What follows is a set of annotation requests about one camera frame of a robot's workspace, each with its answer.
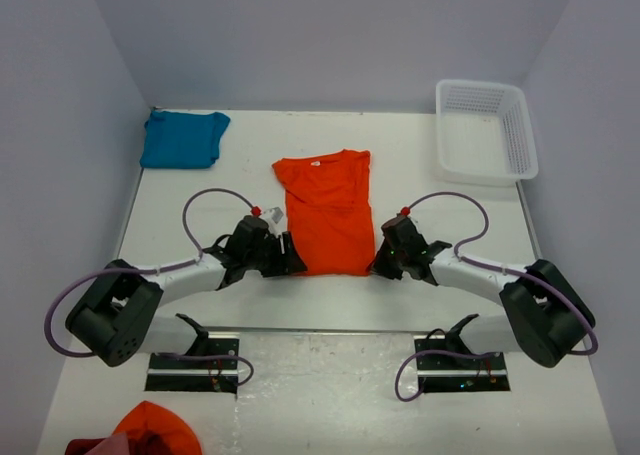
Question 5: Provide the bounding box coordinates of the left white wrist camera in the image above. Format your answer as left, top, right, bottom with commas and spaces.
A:
261, 207, 284, 226

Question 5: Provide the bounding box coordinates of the orange t shirt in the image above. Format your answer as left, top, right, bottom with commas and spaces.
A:
272, 149, 376, 276

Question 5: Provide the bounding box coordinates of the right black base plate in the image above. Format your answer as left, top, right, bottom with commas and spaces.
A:
416, 353, 511, 394

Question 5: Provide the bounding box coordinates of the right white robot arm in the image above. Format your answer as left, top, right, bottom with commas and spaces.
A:
370, 214, 598, 368

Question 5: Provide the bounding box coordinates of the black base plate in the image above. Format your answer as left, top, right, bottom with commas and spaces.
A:
144, 333, 240, 394
416, 353, 511, 394

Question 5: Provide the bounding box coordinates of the orange cloth in pile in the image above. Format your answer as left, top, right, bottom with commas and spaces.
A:
113, 401, 203, 455

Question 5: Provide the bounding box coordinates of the pink cloth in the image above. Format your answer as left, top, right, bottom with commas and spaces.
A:
86, 433, 130, 455

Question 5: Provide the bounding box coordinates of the dark red cloth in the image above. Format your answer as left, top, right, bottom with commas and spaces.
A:
64, 438, 105, 455

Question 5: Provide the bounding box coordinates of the white plastic basket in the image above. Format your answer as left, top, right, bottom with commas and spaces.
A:
435, 79, 539, 187

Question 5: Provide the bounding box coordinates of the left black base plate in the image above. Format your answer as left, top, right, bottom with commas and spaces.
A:
144, 333, 240, 394

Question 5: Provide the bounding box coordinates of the folded blue t shirt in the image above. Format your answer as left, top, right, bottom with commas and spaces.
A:
139, 110, 231, 170

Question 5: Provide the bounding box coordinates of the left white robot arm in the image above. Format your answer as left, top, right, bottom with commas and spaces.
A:
65, 215, 307, 368

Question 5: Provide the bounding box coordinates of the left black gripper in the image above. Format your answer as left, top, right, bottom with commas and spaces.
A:
244, 231, 306, 277

